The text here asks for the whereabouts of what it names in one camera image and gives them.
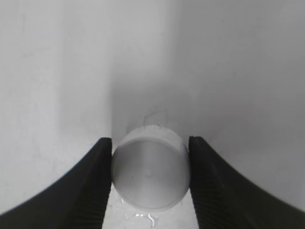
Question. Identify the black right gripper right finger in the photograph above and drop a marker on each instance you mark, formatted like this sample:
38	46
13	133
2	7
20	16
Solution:
224	199

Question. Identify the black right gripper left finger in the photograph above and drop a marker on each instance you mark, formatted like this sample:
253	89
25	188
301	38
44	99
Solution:
78	200

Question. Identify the white ribbed bottle cap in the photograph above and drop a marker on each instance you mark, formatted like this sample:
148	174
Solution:
151	168

